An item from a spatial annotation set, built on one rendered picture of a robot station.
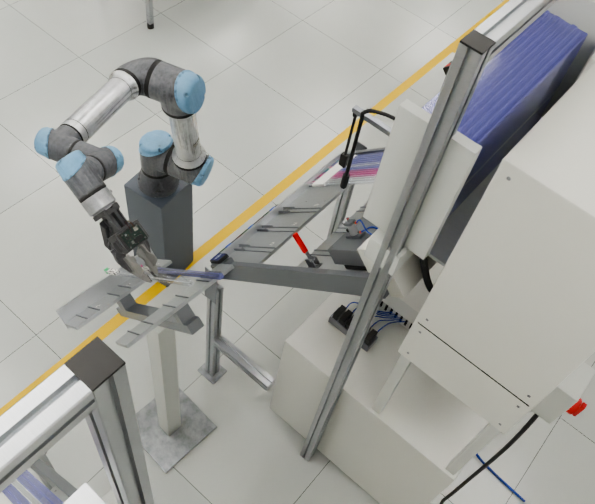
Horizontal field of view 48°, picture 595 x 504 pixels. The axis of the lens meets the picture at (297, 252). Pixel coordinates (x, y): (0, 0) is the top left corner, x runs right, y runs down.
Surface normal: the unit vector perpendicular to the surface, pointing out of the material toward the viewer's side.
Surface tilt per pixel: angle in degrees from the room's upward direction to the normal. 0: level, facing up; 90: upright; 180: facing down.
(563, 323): 90
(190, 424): 0
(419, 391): 0
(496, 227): 90
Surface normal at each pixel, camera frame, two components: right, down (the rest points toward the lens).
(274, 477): 0.12, -0.57
